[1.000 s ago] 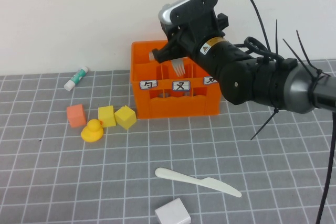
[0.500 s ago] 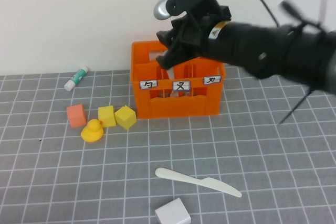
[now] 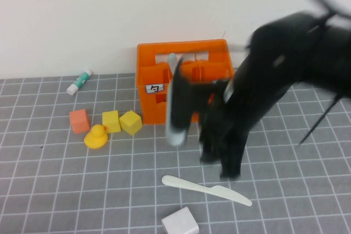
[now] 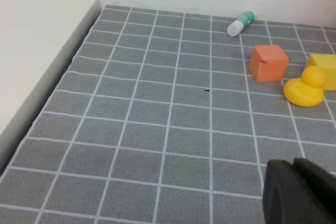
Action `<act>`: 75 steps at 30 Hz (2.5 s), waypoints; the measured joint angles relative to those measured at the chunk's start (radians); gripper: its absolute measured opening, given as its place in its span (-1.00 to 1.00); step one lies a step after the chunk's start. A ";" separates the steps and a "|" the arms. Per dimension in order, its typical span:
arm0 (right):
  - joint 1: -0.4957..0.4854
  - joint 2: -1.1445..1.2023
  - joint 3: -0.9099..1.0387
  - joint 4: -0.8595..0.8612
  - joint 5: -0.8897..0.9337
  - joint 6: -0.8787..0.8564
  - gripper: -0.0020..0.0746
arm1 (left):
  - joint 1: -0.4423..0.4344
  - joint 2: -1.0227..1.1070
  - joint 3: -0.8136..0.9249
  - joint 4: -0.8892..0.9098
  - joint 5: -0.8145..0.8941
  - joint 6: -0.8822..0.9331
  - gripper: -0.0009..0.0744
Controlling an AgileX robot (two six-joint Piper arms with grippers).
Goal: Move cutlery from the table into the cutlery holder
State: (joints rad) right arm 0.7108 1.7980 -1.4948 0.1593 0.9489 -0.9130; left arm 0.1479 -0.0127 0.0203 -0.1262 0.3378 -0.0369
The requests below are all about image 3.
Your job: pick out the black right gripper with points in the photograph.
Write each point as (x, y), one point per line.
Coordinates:
(252, 94)

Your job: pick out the white plastic knife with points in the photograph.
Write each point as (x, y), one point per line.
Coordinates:
(197, 187)

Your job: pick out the grey plastic fork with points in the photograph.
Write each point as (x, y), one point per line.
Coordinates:
(172, 62)

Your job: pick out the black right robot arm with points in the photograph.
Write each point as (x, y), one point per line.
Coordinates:
(323, 53)

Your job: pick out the orange plastic cutlery crate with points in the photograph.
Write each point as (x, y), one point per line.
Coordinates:
(149, 108)

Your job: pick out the white rectangular box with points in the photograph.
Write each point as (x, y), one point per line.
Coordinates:
(181, 221)

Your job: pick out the white spoon character label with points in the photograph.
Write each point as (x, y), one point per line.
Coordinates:
(154, 89)

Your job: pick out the yellow foam cube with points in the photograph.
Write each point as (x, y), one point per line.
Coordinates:
(111, 121)
(131, 123)

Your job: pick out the yellow rubber duck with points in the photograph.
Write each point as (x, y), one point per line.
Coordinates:
(95, 138)

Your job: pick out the orange foam cube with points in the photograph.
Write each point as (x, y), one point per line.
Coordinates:
(80, 121)

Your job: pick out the white green glue stick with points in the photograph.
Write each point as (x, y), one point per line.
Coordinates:
(79, 82)

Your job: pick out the grey grid table mat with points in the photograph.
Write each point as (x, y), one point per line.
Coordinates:
(55, 190)

